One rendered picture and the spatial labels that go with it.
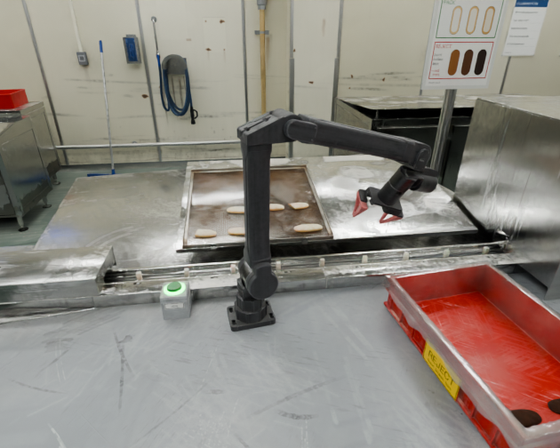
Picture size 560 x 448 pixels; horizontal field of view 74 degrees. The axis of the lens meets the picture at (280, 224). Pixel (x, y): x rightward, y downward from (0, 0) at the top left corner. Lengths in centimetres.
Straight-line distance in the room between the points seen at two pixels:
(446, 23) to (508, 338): 131
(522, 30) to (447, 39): 398
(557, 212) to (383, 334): 58
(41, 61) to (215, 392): 454
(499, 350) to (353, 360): 36
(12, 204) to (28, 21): 213
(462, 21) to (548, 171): 90
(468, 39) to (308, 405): 163
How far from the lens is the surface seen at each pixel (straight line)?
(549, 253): 129
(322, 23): 449
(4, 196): 370
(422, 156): 103
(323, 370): 92
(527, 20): 590
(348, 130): 89
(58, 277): 117
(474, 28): 199
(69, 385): 100
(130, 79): 481
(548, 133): 129
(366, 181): 162
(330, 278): 112
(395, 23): 506
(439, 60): 192
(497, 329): 115
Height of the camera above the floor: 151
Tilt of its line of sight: 27 degrees down
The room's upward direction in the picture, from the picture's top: straight up
